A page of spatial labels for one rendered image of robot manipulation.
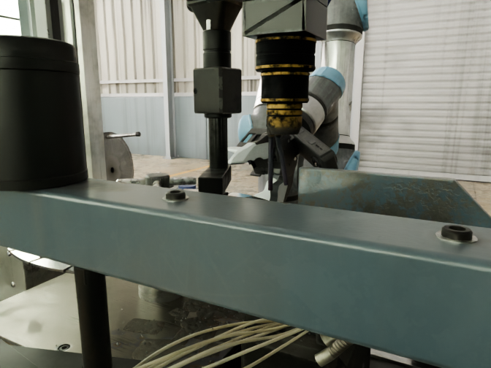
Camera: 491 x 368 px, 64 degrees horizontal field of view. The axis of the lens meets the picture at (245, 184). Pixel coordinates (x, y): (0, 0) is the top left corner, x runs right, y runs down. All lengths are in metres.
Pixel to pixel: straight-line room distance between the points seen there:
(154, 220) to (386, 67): 6.21
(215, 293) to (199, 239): 0.02
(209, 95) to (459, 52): 5.92
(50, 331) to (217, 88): 0.32
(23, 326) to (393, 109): 6.04
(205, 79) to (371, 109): 5.96
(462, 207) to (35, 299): 0.54
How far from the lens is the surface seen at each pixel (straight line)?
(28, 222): 0.25
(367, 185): 0.56
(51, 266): 0.39
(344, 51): 1.07
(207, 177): 0.41
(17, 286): 0.74
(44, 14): 0.93
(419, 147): 6.30
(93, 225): 0.21
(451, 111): 6.27
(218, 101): 0.44
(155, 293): 0.51
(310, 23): 0.38
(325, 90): 0.78
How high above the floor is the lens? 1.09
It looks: 12 degrees down
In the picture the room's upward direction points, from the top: straight up
